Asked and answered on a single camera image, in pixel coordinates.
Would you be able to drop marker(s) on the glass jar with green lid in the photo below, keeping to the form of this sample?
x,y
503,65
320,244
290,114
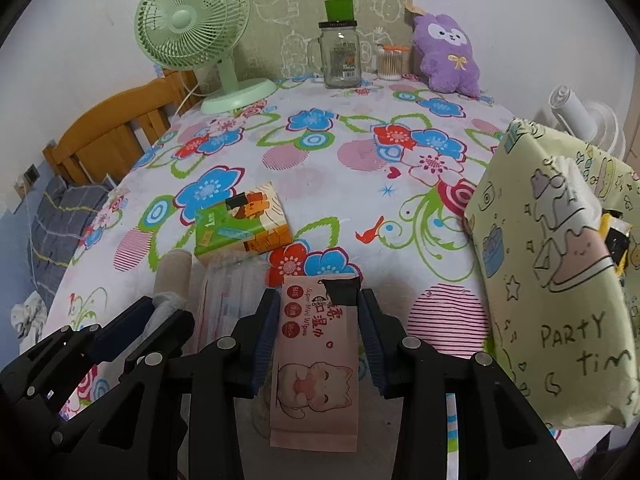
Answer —
x,y
342,60

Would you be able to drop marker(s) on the green tissue pack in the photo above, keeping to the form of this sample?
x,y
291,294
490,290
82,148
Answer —
x,y
240,225

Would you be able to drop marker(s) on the yellow cartoon storage box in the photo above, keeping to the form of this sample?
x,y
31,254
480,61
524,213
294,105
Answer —
x,y
540,310

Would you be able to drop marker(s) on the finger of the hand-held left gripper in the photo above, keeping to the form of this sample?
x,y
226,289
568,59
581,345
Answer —
x,y
122,330
165,332

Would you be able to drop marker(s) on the white standing fan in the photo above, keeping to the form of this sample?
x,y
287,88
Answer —
x,y
575,110

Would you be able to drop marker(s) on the floral tablecloth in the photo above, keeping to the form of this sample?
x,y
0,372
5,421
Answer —
x,y
350,195

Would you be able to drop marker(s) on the grey plaid pillow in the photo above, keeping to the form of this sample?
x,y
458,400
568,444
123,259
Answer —
x,y
60,230

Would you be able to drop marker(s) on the green patterned board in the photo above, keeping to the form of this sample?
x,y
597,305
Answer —
x,y
295,5

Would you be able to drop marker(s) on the wooden bed headboard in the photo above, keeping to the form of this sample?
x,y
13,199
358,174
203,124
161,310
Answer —
x,y
110,130

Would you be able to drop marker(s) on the cotton swab container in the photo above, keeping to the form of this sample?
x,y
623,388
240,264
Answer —
x,y
392,65

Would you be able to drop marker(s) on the beige cloth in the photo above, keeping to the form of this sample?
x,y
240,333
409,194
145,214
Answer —
x,y
172,272

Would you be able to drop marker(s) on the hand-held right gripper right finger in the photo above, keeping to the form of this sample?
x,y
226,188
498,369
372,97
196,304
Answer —
x,y
372,340

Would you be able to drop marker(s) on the wall socket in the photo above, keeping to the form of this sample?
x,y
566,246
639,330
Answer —
x,y
31,175

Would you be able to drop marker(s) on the green desk fan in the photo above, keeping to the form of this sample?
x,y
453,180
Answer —
x,y
180,20

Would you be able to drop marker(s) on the pink wet wipes pack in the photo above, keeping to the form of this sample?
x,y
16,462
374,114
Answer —
x,y
315,360

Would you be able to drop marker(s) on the crumpled white cloth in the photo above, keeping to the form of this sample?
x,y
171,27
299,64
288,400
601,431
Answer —
x,y
30,315

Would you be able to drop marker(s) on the purple plush bunny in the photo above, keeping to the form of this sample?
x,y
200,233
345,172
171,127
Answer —
x,y
445,55

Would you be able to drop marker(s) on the clear plastic package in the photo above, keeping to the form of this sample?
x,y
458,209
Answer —
x,y
225,290

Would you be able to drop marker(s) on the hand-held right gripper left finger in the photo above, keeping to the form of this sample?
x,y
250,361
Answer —
x,y
265,340

